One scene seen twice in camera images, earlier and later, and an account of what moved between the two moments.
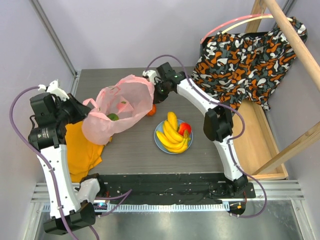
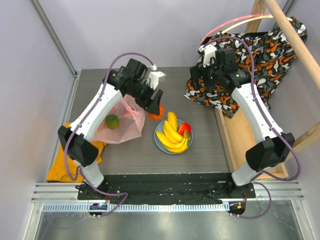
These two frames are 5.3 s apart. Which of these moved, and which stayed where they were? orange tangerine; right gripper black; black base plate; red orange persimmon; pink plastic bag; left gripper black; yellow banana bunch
Moved: pink plastic bag; left gripper black; orange tangerine; right gripper black
Stayed: yellow banana bunch; red orange persimmon; black base plate
